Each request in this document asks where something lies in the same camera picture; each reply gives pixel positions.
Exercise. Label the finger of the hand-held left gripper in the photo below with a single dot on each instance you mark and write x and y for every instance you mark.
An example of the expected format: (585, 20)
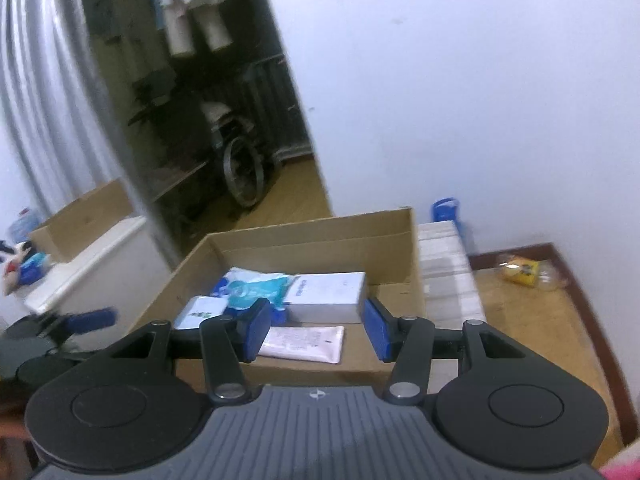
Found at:
(92, 320)

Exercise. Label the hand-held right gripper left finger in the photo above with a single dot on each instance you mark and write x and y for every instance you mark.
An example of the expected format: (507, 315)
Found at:
(259, 330)

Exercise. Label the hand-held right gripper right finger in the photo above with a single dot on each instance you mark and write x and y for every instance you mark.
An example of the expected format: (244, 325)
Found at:
(376, 330)

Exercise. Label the teal blue white plastic packet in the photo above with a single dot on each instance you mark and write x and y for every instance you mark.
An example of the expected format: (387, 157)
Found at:
(255, 290)

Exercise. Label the white pouch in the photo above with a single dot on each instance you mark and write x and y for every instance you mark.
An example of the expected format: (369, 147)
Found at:
(305, 342)

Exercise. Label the small white green-print box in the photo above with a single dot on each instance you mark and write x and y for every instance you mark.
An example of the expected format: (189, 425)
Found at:
(200, 312)

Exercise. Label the white rectangular box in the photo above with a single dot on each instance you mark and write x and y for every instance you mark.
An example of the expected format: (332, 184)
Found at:
(325, 292)

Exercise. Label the large cardboard box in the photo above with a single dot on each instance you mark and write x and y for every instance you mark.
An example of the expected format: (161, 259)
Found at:
(320, 240)

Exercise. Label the white cabinet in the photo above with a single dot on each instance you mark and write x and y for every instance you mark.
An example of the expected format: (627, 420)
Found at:
(110, 260)

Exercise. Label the blue tissue packet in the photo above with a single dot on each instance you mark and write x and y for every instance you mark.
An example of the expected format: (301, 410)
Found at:
(35, 267)

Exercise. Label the stuffed toy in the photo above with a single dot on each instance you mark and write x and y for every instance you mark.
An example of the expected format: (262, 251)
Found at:
(12, 267)

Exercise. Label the small cardboard box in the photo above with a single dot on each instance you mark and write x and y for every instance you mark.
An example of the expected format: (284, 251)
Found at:
(85, 215)

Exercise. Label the blue water jug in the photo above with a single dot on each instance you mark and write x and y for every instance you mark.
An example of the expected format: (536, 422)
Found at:
(25, 225)

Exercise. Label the blue bottle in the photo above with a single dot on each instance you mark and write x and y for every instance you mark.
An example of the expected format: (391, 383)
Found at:
(445, 210)

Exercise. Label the yellow packet in clear bag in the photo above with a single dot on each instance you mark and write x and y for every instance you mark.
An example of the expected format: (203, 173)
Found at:
(520, 270)

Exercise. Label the dark radiator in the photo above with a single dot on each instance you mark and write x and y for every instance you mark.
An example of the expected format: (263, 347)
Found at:
(280, 105)

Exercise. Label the dark leafy plant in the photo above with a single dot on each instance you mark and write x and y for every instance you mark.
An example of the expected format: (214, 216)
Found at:
(160, 97)

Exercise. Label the grey curtain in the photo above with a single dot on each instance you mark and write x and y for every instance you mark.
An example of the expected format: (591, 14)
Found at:
(45, 85)

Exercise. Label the hanging white clothes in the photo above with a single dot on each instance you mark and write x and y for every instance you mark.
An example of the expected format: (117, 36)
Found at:
(175, 20)

